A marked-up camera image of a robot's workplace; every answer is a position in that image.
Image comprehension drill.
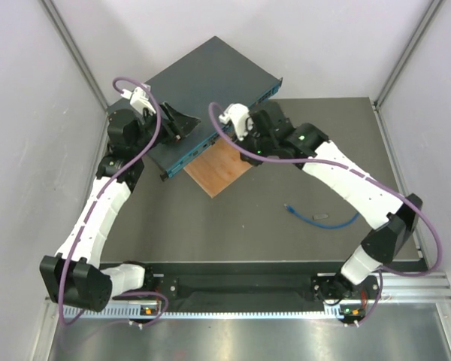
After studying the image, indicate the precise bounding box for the blue ethernet cable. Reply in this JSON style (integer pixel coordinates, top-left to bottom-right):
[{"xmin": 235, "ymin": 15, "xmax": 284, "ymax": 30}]
[{"xmin": 283, "ymin": 203, "xmax": 360, "ymax": 229}]

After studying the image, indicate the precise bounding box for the wooden board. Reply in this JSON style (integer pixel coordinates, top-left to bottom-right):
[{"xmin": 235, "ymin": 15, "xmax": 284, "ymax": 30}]
[{"xmin": 184, "ymin": 139, "xmax": 252, "ymax": 198}]

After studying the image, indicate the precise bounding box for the perforated cable duct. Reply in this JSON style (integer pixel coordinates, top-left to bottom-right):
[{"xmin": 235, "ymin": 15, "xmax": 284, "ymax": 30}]
[{"xmin": 59, "ymin": 302, "xmax": 347, "ymax": 320}]

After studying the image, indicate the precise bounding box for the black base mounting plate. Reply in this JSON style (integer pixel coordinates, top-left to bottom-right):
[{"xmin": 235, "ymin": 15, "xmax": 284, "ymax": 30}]
[{"xmin": 69, "ymin": 261, "xmax": 429, "ymax": 313}]

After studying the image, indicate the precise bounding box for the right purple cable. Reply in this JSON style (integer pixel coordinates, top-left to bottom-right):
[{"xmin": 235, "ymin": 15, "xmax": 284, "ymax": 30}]
[{"xmin": 208, "ymin": 102, "xmax": 444, "ymax": 328}]

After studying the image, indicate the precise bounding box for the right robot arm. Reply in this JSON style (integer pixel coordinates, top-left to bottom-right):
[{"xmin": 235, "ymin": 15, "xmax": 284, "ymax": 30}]
[{"xmin": 219, "ymin": 102, "xmax": 422, "ymax": 298}]

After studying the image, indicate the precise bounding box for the blue-grey network switch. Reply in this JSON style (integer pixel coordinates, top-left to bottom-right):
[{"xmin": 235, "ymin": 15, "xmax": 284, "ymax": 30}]
[{"xmin": 106, "ymin": 35, "xmax": 284, "ymax": 183}]

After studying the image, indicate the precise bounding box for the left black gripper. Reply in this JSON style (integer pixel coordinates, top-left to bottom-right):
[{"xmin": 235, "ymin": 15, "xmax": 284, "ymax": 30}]
[{"xmin": 132, "ymin": 101, "xmax": 201, "ymax": 156}]

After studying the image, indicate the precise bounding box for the grey table mat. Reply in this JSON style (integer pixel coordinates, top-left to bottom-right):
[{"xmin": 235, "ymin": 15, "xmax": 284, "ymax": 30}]
[{"xmin": 77, "ymin": 96, "xmax": 424, "ymax": 263}]

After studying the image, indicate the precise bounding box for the purple cable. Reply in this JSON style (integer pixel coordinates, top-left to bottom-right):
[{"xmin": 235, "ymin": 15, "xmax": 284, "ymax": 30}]
[
  {"xmin": 208, "ymin": 102, "xmax": 444, "ymax": 328},
  {"xmin": 58, "ymin": 77, "xmax": 170, "ymax": 327}
]

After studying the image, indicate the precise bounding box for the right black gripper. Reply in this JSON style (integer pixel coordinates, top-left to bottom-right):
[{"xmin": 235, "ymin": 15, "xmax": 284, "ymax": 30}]
[{"xmin": 232, "ymin": 122, "xmax": 277, "ymax": 167}]

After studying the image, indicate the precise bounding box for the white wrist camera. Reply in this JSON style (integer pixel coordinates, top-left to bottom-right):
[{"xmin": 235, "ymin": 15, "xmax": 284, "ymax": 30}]
[
  {"xmin": 219, "ymin": 103, "xmax": 253, "ymax": 141},
  {"xmin": 121, "ymin": 86, "xmax": 156, "ymax": 114}
]

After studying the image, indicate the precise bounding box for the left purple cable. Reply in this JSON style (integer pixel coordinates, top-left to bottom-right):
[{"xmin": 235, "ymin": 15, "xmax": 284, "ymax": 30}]
[{"xmin": 58, "ymin": 77, "xmax": 170, "ymax": 327}]

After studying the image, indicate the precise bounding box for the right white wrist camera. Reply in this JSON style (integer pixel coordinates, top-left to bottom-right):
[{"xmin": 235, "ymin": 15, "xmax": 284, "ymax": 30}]
[{"xmin": 219, "ymin": 103, "xmax": 253, "ymax": 141}]

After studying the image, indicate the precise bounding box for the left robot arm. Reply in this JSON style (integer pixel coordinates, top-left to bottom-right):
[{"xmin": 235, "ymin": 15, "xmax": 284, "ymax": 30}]
[{"xmin": 39, "ymin": 102, "xmax": 201, "ymax": 312}]

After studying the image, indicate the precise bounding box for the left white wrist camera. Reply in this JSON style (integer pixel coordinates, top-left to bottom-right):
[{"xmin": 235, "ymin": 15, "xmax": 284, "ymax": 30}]
[{"xmin": 121, "ymin": 86, "xmax": 156, "ymax": 114}]

